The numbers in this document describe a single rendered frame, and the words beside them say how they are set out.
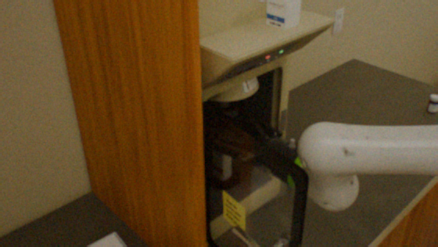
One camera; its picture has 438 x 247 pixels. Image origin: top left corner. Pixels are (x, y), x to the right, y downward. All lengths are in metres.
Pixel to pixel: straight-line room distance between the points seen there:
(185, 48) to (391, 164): 0.42
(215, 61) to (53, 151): 0.65
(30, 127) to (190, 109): 0.58
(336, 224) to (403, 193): 0.26
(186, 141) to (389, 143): 0.37
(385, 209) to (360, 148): 0.55
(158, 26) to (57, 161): 0.67
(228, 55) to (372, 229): 0.71
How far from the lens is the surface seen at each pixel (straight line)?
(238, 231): 0.85
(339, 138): 0.82
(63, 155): 1.33
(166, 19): 0.74
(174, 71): 0.77
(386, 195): 1.40
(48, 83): 1.22
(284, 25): 0.90
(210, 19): 0.86
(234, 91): 1.02
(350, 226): 1.28
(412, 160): 0.83
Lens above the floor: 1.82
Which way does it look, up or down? 30 degrees down
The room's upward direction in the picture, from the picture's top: 2 degrees clockwise
